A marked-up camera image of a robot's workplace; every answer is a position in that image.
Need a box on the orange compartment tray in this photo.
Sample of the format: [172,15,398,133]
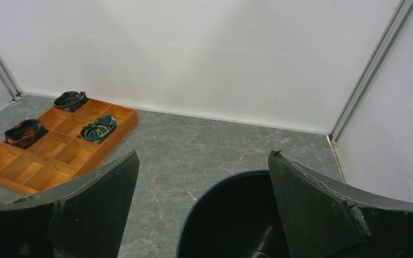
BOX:
[0,99,138,196]

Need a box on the rolled tie blue yellow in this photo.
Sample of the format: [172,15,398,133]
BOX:
[78,114,117,145]

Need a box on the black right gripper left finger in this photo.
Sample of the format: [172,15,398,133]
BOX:
[0,151,139,257]

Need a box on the aluminium frame post right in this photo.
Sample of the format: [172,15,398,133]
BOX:
[329,0,413,147]

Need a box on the rolled tie red black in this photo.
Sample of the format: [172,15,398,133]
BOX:
[4,119,49,149]

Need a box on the dark blue trash bin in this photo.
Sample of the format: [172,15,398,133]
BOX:
[175,169,290,257]

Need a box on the rolled tie dark far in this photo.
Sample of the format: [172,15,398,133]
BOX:
[53,91,89,113]

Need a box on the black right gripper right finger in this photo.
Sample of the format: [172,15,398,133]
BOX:
[268,150,413,257]

